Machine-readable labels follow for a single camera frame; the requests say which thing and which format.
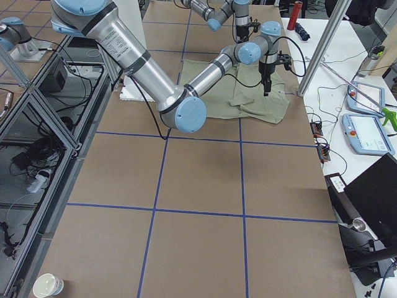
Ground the green handled reacher grabber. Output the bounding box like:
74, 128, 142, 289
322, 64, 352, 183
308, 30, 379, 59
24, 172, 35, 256
319, 60, 396, 132

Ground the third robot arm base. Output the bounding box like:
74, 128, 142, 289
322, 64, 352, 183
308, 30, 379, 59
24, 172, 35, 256
1, 17, 53, 63

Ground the teach pendant near post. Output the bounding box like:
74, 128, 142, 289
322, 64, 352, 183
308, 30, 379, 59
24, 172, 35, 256
346, 81, 385, 117

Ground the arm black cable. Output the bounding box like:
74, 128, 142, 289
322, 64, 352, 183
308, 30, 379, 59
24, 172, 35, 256
130, 36, 310, 140

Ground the white paper cup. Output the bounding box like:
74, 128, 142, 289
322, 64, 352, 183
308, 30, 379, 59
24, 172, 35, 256
32, 273, 65, 298

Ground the green long sleeve shirt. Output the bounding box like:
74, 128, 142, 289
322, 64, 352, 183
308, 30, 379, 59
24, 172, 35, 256
179, 58, 291, 125

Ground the black laptop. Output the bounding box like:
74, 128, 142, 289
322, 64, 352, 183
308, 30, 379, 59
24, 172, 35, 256
325, 153, 396, 286

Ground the black power box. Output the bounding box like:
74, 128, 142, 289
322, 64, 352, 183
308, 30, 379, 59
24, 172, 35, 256
39, 60, 68, 93

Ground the red cylindrical bottle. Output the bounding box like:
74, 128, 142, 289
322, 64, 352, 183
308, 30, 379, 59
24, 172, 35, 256
287, 1, 303, 31

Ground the folded dark blue umbrella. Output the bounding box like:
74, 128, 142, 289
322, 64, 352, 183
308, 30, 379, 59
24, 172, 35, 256
295, 23, 310, 42

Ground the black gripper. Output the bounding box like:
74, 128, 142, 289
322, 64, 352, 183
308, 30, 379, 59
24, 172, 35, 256
233, 20, 260, 43
259, 52, 292, 96

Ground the white camera mast pedestal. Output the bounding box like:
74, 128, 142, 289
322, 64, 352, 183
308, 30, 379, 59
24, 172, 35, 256
114, 1, 154, 102

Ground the teach pendant far side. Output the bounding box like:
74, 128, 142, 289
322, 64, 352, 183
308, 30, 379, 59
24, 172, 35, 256
342, 114, 395, 156

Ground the aluminium frame post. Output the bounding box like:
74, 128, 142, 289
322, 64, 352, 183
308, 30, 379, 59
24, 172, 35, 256
297, 0, 352, 97

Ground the orange terminal board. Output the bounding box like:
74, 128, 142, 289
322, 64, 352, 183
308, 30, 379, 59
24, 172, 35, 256
310, 122, 323, 137
316, 143, 331, 164

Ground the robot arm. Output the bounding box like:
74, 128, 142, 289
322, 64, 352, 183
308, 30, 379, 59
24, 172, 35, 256
174, 0, 261, 43
51, 1, 292, 133

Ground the grey metal water bottle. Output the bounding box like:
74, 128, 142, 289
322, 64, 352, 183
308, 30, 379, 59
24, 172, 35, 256
357, 45, 385, 78

